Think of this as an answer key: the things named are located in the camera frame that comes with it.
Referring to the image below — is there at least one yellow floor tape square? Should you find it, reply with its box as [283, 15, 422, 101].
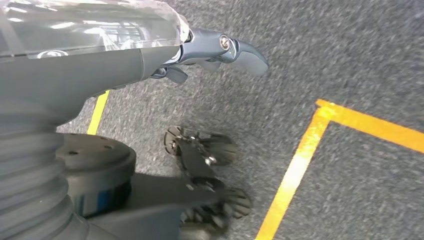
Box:
[254, 98, 424, 240]

